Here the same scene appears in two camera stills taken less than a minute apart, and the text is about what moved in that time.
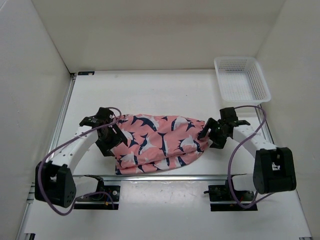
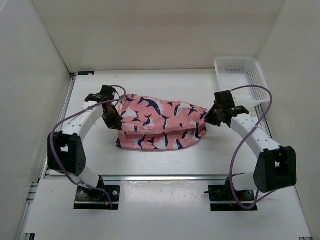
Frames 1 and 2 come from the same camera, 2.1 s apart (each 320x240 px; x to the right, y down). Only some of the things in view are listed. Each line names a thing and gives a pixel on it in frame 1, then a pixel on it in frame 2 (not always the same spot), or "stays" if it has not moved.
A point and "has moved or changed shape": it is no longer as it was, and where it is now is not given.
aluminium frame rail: x=195 y=178 stays
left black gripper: x=105 y=148 → x=116 y=123
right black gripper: x=217 y=143 → x=209 y=118
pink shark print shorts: x=157 y=142 has moved or changed shape
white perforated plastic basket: x=241 y=79 stays
